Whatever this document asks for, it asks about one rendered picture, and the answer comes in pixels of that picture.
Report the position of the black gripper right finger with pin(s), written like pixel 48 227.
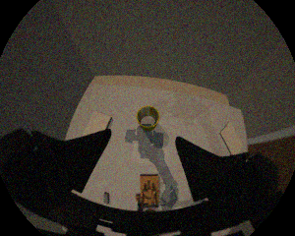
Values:
pixel 204 169

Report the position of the beige flat board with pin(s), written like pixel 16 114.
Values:
pixel 231 139

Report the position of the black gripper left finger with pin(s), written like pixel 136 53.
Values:
pixel 77 157

